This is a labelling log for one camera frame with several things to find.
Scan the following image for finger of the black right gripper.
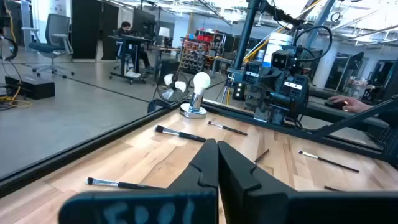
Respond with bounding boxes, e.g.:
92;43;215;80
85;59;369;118
281;91;294;110
269;91;282;110

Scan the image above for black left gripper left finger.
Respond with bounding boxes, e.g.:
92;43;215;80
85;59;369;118
58;138;219;224

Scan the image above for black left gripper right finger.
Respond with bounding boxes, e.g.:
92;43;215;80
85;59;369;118
217;141;398;224

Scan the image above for thin black makeup brush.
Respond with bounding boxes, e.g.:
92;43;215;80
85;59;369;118
298;150;361;174
207;120;249;137

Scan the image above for black makeup brush silver ferrule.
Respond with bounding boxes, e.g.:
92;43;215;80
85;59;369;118
85;176;163;190

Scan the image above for thick black-handled makeup brush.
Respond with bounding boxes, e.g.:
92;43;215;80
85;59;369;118
154;124;207;143

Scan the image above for grey side table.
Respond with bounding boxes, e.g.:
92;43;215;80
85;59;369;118
306;88;391;130

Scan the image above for black computer mouse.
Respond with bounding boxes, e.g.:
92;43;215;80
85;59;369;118
324;99;346;110

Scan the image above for white round column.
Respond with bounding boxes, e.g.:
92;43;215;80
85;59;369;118
312;40;340;90

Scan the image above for white blue wipes canister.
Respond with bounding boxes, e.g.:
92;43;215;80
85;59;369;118
262;32;294;68

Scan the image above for person's hand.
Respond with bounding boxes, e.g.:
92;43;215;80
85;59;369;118
328;95;373;114

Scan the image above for white bulb chrome table lamp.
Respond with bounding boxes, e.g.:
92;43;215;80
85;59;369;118
179;72;212;119

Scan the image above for parts shelf red bins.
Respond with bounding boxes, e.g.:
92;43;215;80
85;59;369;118
180;29;225;75

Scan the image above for black floor fan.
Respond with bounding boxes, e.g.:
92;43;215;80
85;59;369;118
156;70;191;104

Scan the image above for black monitor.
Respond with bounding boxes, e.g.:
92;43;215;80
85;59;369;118
132;7;157;40

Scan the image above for black standing desk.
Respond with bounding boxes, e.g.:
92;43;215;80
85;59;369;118
107;34;154;85

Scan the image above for person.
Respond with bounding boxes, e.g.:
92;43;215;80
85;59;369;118
115;21;152;70

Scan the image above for black box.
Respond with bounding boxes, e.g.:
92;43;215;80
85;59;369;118
4;75;57;101

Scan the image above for black partition panel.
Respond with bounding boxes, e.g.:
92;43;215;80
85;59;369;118
70;0;119;62

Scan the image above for grey office chair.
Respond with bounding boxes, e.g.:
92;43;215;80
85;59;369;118
21;13;76;78

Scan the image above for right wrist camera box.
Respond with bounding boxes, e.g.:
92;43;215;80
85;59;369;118
271;49;290;71

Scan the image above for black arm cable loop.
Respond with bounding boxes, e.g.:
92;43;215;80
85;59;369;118
293;25;334;62

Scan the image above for black frame clamp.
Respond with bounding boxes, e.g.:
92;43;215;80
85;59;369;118
146;98;174;114

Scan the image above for black aluminium table frame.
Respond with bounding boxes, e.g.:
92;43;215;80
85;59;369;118
0;0;398;198

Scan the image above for yellow cable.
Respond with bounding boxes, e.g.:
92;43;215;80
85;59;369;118
0;85;33;109

